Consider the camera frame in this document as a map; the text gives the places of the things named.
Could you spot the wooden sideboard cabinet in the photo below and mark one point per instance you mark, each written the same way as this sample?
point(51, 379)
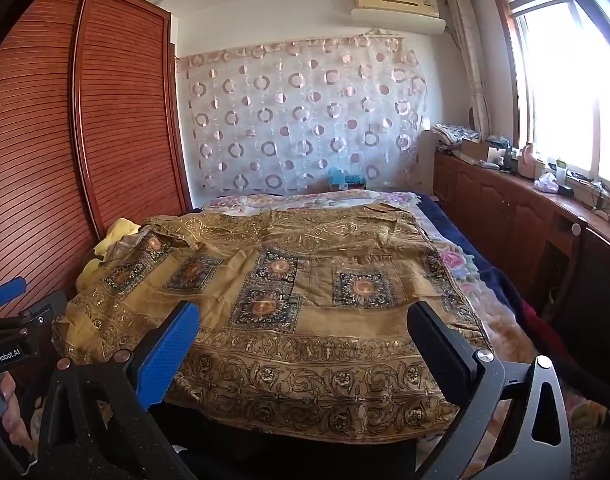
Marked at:
point(553, 249)

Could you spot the cardboard box on sideboard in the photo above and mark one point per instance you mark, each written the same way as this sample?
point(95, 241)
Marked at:
point(481, 150)

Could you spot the side window curtain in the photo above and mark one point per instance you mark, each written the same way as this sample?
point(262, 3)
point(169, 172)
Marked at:
point(469, 40)

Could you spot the window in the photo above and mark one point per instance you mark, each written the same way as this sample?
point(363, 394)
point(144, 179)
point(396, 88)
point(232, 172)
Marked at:
point(561, 61)

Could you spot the yellow pikachu plush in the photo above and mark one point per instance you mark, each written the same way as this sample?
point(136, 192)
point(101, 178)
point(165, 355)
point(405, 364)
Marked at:
point(119, 236)

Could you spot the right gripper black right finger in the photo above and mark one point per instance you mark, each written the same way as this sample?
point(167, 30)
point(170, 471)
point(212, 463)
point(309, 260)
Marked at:
point(464, 375)

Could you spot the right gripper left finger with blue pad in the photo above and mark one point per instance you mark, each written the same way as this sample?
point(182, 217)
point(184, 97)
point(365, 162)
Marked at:
point(158, 357)

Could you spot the blue box at headboard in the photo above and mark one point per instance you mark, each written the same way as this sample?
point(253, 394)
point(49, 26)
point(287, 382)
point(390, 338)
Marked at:
point(341, 180)

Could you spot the wall air conditioner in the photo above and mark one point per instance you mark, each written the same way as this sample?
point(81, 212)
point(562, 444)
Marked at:
point(416, 16)

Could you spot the floral bed blanket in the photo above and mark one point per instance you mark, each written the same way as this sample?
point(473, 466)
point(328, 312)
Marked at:
point(514, 328)

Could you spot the red wooden wardrobe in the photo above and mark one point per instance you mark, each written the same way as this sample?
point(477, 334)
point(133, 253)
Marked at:
point(88, 135)

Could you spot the gold patterned cloth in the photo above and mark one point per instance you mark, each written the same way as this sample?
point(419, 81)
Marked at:
point(303, 319)

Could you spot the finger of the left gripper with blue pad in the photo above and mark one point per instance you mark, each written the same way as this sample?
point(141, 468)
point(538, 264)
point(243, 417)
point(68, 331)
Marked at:
point(11, 290)

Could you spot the circle pattern lace curtain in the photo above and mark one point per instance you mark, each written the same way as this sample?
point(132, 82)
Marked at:
point(282, 118)

